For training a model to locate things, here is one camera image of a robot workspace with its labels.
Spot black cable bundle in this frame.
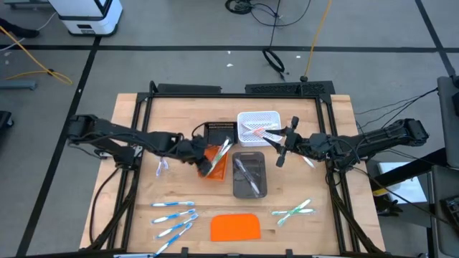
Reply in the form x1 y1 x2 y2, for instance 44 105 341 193
224 0 313 29

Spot black glove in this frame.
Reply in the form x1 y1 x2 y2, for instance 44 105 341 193
375 195 404 216

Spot grey equipment block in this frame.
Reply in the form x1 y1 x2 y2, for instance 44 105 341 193
428 164 459 258

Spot smoky grey translucent tray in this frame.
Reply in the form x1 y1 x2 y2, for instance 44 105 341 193
232 150 268 199

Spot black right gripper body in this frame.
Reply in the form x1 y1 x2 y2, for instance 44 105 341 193
275 115 311 168

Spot coiled black cable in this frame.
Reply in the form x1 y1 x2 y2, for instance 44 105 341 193
261 0 288 82

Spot orange plastic basket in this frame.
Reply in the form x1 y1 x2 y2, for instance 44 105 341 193
198 144 230 181

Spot black aluminium table frame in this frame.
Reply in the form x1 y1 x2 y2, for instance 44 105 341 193
80 80 387 258

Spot black plastic basket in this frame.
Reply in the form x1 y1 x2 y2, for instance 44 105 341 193
203 121 238 145

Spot grey cabinet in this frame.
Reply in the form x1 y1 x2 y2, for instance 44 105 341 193
436 75 459 169

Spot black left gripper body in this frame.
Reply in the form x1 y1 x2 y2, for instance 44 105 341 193
177 135 214 178

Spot yellow cable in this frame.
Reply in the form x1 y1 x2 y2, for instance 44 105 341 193
303 0 333 80
0 24 74 87

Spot white panel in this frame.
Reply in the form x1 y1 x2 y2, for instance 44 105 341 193
378 161 420 205

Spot grey metal desk foot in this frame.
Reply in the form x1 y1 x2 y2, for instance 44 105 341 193
3 0 51 10
0 79 38 91

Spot white plastic basket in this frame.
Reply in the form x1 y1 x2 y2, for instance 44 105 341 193
236 110 283 148

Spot perforated black box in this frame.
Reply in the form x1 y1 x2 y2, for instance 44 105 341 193
245 80 336 97

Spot orange flat lid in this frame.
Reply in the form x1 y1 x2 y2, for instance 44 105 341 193
209 213 262 242

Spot black metal beam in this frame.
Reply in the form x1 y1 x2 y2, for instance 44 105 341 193
372 146 449 191

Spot white Trossen mobile base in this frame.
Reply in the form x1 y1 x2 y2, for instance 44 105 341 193
47 0 124 38

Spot silver aluminium profile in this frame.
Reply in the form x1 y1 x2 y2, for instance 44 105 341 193
113 252 156 258

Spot plain black box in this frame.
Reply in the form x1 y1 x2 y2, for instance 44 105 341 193
149 80 222 95

